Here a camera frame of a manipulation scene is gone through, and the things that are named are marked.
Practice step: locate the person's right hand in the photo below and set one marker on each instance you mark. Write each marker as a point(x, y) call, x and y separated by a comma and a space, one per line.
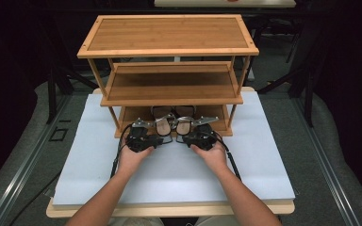
point(212, 158)

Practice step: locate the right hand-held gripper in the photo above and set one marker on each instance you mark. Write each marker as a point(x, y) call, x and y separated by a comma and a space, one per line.
point(202, 138)

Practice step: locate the wooden shoe rack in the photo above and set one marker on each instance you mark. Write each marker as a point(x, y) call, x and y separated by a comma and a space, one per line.
point(169, 37)

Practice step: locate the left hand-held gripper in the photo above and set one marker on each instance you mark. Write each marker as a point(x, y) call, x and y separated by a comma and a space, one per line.
point(139, 139)

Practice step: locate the person's left hand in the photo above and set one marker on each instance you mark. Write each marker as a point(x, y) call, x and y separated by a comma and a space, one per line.
point(132, 160)

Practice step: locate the wooden table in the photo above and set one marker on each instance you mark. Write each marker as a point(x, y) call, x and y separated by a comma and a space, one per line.
point(169, 211)

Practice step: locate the white foam table mat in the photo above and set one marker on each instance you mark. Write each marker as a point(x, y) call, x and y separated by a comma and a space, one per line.
point(176, 182)

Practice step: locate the metal floor rail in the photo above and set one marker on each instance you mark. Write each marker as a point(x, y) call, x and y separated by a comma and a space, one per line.
point(22, 169)
point(326, 169)

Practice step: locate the black metal stand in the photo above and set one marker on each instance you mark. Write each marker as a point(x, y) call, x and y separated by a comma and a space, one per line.
point(308, 94)
point(52, 94)

